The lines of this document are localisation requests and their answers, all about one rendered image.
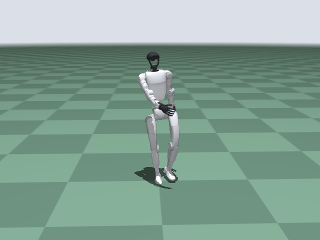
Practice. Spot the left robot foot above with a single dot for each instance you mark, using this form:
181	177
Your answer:
169	174

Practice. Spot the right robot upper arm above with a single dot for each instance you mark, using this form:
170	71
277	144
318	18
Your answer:
142	81

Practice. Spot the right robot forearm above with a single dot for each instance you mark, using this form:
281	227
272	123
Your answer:
152	99

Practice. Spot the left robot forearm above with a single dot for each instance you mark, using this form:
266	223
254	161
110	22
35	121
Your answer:
171	100

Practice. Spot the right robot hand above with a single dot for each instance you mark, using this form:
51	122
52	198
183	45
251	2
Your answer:
165	109

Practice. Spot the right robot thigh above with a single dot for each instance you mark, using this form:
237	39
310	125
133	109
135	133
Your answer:
152	131

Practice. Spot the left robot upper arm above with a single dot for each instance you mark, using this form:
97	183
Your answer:
169	82

